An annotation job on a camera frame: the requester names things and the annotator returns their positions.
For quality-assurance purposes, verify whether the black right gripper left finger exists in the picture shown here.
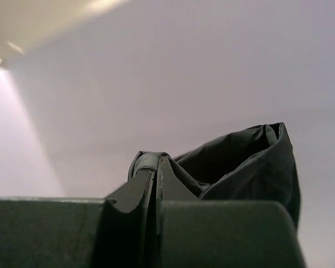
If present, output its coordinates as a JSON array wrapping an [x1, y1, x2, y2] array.
[[0, 156, 156, 267]]

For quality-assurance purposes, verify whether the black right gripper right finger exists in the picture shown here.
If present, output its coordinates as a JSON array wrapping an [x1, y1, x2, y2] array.
[[157, 157, 306, 267]]

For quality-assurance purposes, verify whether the grey black gradient jacket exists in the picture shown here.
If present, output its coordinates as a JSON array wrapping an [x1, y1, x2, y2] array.
[[127, 122, 302, 229]]

